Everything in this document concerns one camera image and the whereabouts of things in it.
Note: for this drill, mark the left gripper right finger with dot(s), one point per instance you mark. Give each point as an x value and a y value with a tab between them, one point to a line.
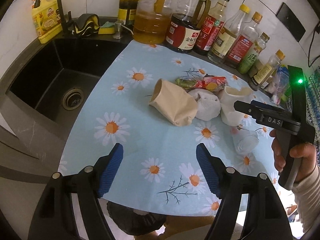
204	159

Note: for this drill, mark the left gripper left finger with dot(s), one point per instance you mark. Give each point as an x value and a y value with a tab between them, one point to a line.
108	168

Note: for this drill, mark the white paper cup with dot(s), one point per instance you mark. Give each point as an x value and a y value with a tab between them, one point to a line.
228	96

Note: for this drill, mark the white textured tissue ball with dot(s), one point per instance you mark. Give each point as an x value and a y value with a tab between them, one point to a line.
208	104

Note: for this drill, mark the brown paper cup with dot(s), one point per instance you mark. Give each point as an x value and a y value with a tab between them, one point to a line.
174	103

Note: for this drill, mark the colourful snack wrapper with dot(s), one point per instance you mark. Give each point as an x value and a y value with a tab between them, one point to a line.
208	82

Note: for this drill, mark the right forearm beige sleeve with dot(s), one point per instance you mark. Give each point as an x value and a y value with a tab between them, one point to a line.
307	199

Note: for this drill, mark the black kitchen sink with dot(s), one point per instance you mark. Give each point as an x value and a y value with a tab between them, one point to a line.
47	85

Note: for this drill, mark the black kitchen faucet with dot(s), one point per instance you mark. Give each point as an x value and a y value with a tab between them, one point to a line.
65	20

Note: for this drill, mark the person's right hand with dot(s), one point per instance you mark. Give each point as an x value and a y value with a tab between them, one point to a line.
306	152

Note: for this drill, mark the blue patterned cloth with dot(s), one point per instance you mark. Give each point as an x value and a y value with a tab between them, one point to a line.
312	102

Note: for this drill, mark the blue salt bag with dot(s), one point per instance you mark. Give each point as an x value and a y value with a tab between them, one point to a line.
279	84

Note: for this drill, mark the black bin with liner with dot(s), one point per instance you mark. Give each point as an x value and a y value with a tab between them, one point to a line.
132	223

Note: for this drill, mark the gold cap sesame oil bottle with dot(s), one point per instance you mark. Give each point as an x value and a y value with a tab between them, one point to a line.
262	75

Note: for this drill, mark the green label pepper oil bottle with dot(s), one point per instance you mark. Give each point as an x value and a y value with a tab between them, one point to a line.
249	59

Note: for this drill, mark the daisy print blue tablecloth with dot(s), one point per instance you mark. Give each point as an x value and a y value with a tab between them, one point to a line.
159	171

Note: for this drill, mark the gold cap red label bottle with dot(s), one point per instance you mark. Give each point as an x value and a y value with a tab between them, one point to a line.
248	34

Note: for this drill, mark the yellow cap clear bottle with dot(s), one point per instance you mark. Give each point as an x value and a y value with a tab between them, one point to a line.
228	35

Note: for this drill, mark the black cap vinegar bottle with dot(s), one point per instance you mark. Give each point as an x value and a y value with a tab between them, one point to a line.
211	27

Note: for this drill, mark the metal soap dispenser pump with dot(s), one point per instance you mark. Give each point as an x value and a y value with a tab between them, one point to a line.
119	26

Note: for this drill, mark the yellow green sponge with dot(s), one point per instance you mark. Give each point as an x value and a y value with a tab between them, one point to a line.
108	28

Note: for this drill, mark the black yellow rubber gloves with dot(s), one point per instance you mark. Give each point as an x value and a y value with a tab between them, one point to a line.
84	26

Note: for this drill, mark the soy sauce bottle red label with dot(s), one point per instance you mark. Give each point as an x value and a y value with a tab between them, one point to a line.
185	24

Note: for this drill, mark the large cooking oil jug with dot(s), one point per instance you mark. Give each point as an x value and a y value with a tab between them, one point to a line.
151	21

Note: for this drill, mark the green yellow oil bottle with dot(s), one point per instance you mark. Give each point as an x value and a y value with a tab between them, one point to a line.
127	11

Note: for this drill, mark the yellow dish soap bottle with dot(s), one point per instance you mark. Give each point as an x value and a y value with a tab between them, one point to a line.
46	19

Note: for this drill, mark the black wall socket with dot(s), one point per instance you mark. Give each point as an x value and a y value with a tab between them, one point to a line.
290	21

